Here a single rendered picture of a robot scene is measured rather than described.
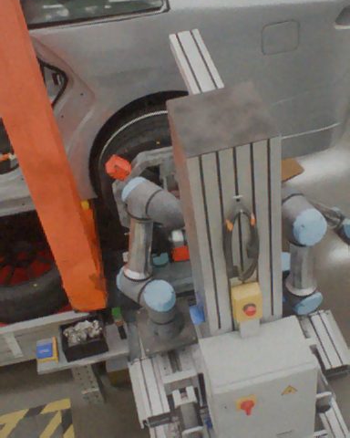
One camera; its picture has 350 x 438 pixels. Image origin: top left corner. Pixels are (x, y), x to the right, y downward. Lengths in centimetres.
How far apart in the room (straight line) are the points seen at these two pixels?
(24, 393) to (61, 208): 132
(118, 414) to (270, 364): 152
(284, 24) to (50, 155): 117
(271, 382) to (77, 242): 114
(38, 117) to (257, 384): 119
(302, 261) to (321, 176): 213
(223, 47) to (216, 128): 132
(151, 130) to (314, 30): 84
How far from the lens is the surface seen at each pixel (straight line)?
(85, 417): 370
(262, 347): 232
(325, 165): 469
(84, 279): 320
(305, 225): 235
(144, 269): 275
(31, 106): 253
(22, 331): 361
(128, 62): 307
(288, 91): 335
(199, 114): 187
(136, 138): 320
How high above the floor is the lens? 319
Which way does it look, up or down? 46 degrees down
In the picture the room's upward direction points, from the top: 9 degrees counter-clockwise
